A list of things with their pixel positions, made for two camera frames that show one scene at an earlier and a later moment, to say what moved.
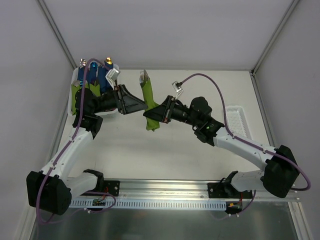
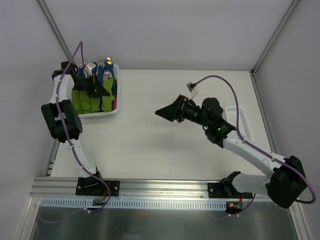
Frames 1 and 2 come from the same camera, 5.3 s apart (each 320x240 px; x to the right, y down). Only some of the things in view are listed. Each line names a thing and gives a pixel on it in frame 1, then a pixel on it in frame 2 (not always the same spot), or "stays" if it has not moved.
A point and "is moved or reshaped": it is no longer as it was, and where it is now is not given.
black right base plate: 223,190 stays
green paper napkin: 152,124 is moved or reshaped
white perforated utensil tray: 237,122 stays
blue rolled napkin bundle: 80,74 stays
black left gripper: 120,99 → 93,85
